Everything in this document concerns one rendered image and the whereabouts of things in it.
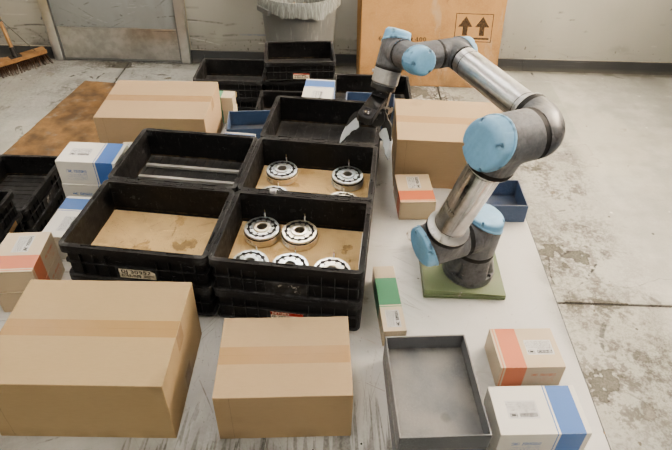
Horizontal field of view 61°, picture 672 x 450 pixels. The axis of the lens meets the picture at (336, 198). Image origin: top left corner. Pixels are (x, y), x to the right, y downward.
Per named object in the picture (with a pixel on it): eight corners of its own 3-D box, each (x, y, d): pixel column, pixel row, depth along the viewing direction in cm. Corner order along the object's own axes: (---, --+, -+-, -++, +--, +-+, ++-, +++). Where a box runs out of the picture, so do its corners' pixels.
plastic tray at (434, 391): (383, 348, 146) (385, 336, 143) (461, 346, 147) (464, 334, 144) (397, 450, 124) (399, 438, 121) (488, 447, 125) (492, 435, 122)
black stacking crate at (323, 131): (380, 130, 220) (382, 104, 213) (375, 174, 196) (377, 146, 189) (278, 122, 223) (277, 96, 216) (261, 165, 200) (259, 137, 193)
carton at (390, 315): (371, 280, 172) (372, 266, 168) (391, 280, 172) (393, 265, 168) (382, 346, 153) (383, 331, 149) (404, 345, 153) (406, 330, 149)
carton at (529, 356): (543, 346, 154) (550, 327, 149) (558, 385, 144) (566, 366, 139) (484, 347, 153) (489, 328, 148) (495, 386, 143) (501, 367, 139)
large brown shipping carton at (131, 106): (223, 124, 242) (218, 81, 230) (210, 165, 219) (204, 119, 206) (128, 123, 242) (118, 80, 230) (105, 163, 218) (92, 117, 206)
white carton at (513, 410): (562, 407, 139) (572, 385, 134) (581, 454, 130) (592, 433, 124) (481, 408, 138) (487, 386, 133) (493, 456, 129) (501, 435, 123)
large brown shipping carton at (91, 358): (201, 333, 155) (191, 281, 143) (176, 438, 131) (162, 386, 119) (53, 331, 155) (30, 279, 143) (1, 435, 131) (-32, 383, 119)
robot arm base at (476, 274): (485, 251, 179) (493, 228, 172) (498, 288, 167) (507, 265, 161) (438, 250, 177) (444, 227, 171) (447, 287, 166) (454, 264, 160)
